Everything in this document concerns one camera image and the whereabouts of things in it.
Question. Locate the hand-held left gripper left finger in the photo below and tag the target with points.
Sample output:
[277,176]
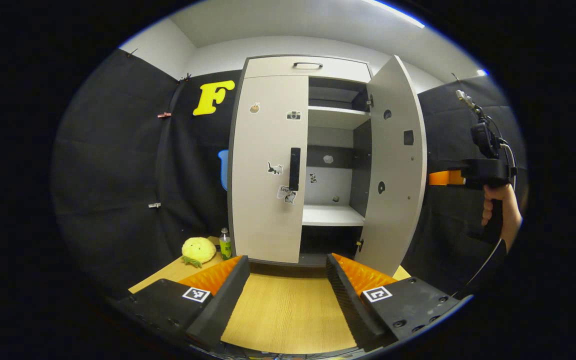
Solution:
[228,305]

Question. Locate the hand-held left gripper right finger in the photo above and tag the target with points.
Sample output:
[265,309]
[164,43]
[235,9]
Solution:
[353,305]

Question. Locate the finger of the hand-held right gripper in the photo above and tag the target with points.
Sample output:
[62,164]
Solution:
[443,178]

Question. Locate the cabinet door with cat sticker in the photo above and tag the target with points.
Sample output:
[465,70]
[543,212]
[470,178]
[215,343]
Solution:
[398,215]

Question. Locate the cabinet door with camera sticker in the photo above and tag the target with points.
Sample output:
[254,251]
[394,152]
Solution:
[263,210]

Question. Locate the white double-door shoe cabinet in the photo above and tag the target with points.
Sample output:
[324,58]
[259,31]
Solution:
[333,137]

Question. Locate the white cabinet shelf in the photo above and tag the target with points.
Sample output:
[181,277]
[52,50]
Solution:
[335,117]
[330,215]

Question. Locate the green label bottle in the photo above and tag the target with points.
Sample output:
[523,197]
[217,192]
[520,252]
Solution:
[225,246]

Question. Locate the yellow plush toy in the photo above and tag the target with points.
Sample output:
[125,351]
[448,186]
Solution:
[198,249]

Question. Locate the black backdrop cloth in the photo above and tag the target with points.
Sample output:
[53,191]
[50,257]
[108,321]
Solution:
[113,165]

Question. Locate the red cloth clip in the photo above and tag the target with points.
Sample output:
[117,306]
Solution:
[164,115]

